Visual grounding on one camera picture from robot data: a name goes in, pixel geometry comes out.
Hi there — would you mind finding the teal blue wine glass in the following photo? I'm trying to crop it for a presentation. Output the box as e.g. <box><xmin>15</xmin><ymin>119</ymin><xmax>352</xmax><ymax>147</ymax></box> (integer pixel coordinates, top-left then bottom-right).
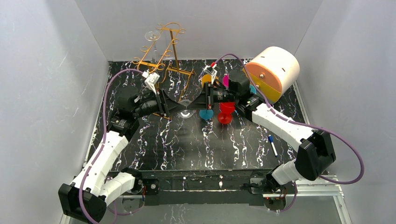
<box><xmin>199</xmin><ymin>110</ymin><xmax>214</xmax><ymax>120</ymax></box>

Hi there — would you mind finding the magenta wine glass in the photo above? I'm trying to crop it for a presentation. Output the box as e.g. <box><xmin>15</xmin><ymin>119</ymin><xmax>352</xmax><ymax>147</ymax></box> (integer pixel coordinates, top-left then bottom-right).
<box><xmin>222</xmin><ymin>75</ymin><xmax>229</xmax><ymax>88</ymax></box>

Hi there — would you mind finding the light blue wine glass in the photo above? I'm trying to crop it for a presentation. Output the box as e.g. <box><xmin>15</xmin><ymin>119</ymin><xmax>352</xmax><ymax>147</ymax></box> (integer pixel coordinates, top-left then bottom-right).
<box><xmin>249</xmin><ymin>85</ymin><xmax>256</xmax><ymax>94</ymax></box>

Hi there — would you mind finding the clear wine glass front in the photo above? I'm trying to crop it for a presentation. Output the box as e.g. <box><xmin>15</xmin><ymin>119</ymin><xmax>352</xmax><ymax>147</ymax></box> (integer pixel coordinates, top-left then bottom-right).
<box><xmin>177</xmin><ymin>99</ymin><xmax>195</xmax><ymax>119</ymax></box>

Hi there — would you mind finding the clear wine glass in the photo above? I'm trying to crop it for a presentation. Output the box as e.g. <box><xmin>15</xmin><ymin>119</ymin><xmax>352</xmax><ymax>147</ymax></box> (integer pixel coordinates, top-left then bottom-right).
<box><xmin>177</xmin><ymin>99</ymin><xmax>195</xmax><ymax>119</ymax></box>
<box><xmin>144</xmin><ymin>30</ymin><xmax>161</xmax><ymax>56</ymax></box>

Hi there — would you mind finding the yellow wine glass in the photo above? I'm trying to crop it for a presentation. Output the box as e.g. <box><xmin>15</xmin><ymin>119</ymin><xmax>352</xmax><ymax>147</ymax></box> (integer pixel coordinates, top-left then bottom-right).
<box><xmin>201</xmin><ymin>74</ymin><xmax>212</xmax><ymax>88</ymax></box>

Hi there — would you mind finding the red wine glass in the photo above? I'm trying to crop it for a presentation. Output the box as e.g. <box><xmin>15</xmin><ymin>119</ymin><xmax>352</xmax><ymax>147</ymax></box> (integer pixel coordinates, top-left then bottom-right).
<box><xmin>217</xmin><ymin>102</ymin><xmax>235</xmax><ymax>125</ymax></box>

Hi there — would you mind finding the gold wire glass rack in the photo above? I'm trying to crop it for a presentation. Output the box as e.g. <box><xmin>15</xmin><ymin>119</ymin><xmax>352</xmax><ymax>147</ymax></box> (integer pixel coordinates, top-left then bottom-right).
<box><xmin>132</xmin><ymin>22</ymin><xmax>194</xmax><ymax>119</ymax></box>

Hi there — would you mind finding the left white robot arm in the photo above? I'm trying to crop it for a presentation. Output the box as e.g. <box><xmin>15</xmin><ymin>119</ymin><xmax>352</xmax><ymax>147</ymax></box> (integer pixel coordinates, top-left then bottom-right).
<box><xmin>58</xmin><ymin>87</ymin><xmax>187</xmax><ymax>224</ymax></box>

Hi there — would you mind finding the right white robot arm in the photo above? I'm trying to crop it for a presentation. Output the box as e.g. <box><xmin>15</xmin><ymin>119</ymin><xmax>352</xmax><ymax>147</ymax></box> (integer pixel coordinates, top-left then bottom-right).
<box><xmin>187</xmin><ymin>70</ymin><xmax>336</xmax><ymax>189</ymax></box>

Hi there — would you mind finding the clear wine glass rear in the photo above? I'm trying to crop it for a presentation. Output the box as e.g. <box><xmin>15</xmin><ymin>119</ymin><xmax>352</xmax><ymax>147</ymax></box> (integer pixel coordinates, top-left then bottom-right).
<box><xmin>144</xmin><ymin>30</ymin><xmax>161</xmax><ymax>56</ymax></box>

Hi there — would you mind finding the black marble pattern mat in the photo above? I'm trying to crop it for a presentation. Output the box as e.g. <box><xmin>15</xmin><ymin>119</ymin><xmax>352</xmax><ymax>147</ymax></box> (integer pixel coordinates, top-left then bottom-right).
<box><xmin>106</xmin><ymin>59</ymin><xmax>305</xmax><ymax>171</ymax></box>

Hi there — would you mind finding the white cylindrical drawer box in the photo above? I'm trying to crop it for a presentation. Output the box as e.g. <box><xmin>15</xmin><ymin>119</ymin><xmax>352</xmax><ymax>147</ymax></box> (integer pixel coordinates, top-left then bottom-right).
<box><xmin>245</xmin><ymin>46</ymin><xmax>300</xmax><ymax>105</ymax></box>

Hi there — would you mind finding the blue white marker pen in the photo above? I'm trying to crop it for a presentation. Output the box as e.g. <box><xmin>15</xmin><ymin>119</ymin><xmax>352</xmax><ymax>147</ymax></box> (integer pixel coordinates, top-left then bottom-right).
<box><xmin>268</xmin><ymin>135</ymin><xmax>278</xmax><ymax>157</ymax></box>

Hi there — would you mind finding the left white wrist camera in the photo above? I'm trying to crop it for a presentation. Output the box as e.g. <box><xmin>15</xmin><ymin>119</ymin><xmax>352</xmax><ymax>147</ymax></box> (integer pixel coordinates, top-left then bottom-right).
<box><xmin>142</xmin><ymin>71</ymin><xmax>160</xmax><ymax>95</ymax></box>

